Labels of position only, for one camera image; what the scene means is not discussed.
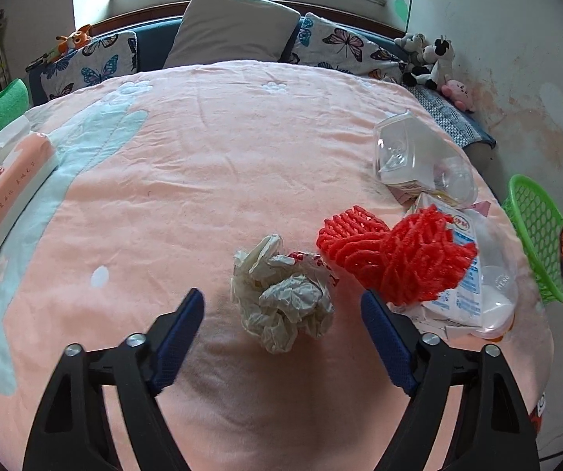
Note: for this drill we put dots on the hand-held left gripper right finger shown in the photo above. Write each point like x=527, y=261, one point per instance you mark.
x=389, y=343

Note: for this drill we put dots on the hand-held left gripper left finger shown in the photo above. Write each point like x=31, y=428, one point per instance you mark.
x=183, y=333

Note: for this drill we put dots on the green plastic basket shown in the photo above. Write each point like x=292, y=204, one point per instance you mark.
x=531, y=216

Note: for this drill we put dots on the clear plastic cup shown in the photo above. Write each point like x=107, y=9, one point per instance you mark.
x=499, y=284

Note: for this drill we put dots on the red foam fruit net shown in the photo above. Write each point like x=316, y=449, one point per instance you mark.
x=423, y=255
x=350, y=240

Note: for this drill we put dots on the blue white milk carton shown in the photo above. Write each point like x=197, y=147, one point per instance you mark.
x=467, y=289

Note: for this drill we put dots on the white paper bag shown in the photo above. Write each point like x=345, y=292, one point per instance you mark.
x=281, y=304

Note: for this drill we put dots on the pink snack wrapper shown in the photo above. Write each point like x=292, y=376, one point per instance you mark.
x=482, y=207

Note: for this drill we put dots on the clear plastic container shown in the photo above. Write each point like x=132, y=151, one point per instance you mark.
x=409, y=152

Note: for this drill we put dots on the pink blanket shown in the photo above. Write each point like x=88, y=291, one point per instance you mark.
x=212, y=157

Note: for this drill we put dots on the blue patterned folded quilt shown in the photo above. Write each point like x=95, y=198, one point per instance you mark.
x=450, y=117

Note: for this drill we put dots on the pink plush toy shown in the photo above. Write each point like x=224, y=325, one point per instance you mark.
x=458, y=91

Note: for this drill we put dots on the pink tissue pack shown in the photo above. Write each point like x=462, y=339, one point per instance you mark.
x=11, y=181

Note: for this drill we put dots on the cow plush toy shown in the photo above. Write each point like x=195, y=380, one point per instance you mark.
x=438, y=59

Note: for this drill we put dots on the butterfly print pillow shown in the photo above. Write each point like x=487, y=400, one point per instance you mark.
x=340, y=44
x=95, y=66

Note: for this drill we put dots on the grey plush toy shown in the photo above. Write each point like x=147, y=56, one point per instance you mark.
x=411, y=41

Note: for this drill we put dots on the blue bed headboard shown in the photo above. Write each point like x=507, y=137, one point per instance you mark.
x=154, y=44

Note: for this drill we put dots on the grey pillow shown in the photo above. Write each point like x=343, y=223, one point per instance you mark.
x=227, y=29

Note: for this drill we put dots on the orange plush toy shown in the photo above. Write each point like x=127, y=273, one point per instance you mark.
x=73, y=39

